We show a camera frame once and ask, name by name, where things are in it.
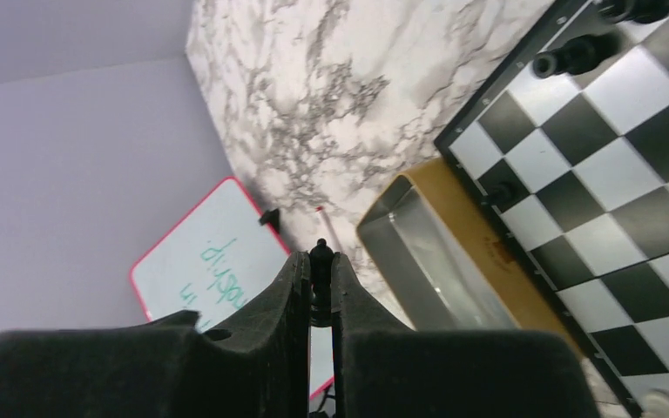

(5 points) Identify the black chess bishop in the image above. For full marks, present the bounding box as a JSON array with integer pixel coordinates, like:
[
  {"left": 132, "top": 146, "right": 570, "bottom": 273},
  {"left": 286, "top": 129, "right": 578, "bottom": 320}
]
[{"left": 309, "top": 238, "right": 335, "bottom": 327}]

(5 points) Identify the red framed whiteboard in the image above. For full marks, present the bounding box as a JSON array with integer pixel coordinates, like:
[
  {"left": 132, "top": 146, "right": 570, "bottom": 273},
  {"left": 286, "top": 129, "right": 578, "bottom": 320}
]
[{"left": 129, "top": 177, "right": 291, "bottom": 332}]

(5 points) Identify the small black clip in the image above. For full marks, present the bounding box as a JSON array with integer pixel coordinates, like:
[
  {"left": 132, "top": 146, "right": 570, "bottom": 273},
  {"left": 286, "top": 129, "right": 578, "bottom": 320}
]
[{"left": 258, "top": 208, "right": 280, "bottom": 234}]

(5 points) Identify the black chess pawn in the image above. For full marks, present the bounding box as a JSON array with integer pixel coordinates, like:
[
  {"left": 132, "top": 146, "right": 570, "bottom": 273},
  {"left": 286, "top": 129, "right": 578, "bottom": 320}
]
[{"left": 481, "top": 182, "right": 517, "bottom": 206}]

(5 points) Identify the black chess piece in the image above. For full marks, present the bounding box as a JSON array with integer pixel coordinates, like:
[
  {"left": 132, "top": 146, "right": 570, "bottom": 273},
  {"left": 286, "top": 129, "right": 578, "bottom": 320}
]
[
  {"left": 531, "top": 34, "right": 619, "bottom": 79},
  {"left": 594, "top": 0, "right": 669, "bottom": 24}
]

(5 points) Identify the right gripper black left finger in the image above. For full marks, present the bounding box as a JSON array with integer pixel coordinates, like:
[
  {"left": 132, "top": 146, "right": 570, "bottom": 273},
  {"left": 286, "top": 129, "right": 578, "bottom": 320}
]
[{"left": 0, "top": 252, "right": 311, "bottom": 417}]

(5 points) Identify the black white chessboard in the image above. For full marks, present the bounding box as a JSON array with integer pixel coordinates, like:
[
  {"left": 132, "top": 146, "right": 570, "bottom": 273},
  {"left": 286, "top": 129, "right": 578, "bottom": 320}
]
[{"left": 435, "top": 1, "right": 669, "bottom": 417}]

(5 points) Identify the gold metal tin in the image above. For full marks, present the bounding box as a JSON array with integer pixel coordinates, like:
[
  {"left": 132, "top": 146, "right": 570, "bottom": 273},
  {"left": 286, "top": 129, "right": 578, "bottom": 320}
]
[{"left": 356, "top": 158, "right": 585, "bottom": 358}]

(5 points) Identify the small red white marker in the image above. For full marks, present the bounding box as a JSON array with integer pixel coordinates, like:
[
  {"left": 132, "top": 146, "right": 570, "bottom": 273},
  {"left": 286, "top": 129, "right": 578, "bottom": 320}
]
[{"left": 315, "top": 206, "right": 342, "bottom": 253}]

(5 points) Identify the white chess piece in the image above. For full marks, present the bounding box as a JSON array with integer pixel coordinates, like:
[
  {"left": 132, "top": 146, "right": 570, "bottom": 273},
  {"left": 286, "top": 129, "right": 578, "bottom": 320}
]
[{"left": 640, "top": 390, "right": 669, "bottom": 418}]

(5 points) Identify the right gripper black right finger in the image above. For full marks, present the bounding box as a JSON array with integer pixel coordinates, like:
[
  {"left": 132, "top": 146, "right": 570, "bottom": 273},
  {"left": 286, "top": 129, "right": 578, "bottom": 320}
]
[{"left": 331, "top": 254, "right": 599, "bottom": 417}]

